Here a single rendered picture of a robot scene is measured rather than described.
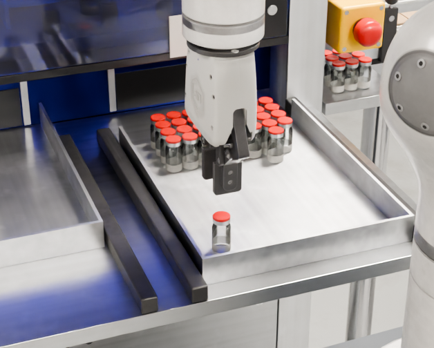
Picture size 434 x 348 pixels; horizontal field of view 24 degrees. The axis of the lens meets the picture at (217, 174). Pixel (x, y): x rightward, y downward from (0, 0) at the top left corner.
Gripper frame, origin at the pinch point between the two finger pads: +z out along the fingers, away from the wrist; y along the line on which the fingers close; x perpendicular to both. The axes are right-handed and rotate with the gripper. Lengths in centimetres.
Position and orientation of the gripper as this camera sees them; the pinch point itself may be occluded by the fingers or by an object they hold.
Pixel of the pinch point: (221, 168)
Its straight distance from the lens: 110.8
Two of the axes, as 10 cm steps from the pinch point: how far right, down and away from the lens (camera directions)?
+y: 3.5, 4.8, -8.1
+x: 9.4, -1.7, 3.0
